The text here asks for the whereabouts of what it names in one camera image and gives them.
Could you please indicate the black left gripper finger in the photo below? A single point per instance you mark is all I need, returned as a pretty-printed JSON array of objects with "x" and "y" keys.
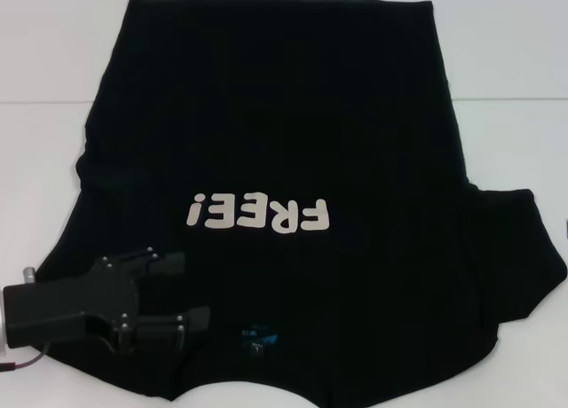
[
  {"x": 164, "y": 261},
  {"x": 177, "y": 328}
]

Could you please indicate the black shirt with FREE print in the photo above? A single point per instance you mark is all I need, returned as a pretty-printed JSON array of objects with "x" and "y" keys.
[{"x": 284, "y": 137}]

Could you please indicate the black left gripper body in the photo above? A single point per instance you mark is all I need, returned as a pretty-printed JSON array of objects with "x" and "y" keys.
[{"x": 66, "y": 310}]

